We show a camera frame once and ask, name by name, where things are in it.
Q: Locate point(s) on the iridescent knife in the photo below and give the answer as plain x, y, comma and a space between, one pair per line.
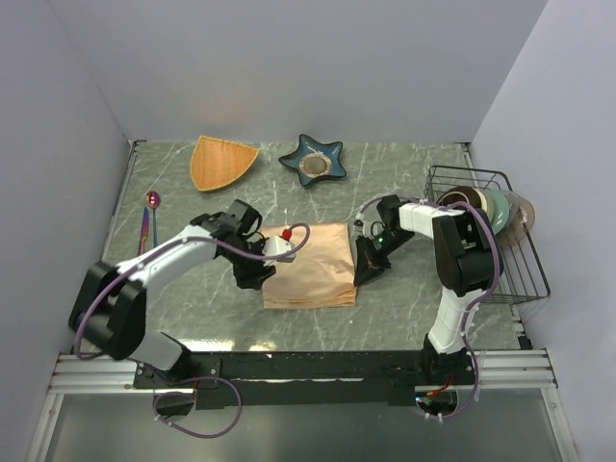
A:
144, 231

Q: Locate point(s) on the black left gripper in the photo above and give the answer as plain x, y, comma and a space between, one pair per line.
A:
254, 276

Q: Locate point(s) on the brown bowl in rack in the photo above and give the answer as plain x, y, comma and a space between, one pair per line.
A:
469, 195

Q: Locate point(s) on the green plate in rack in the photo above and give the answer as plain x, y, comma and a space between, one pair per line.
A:
501, 208

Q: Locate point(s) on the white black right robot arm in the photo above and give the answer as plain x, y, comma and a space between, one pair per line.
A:
468, 264

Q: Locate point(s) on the peach satin napkin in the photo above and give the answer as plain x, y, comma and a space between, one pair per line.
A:
320, 276

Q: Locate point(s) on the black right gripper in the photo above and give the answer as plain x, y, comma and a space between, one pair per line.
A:
368, 264

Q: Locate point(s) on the orange woven shield tray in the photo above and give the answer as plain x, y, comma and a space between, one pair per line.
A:
217, 163

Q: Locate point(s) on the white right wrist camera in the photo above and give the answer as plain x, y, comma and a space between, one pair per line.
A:
362, 225

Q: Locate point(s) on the black wire dish rack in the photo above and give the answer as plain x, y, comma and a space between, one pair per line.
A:
523, 279

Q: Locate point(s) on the iridescent spoon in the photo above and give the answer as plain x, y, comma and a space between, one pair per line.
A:
153, 200

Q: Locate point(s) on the blue star-shaped dish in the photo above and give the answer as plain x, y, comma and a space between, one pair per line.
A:
314, 161

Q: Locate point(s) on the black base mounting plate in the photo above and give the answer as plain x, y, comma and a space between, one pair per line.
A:
219, 379

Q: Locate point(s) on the aluminium frame rail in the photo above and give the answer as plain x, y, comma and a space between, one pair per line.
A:
498, 370

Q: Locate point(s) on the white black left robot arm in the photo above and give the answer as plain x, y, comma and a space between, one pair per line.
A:
109, 315

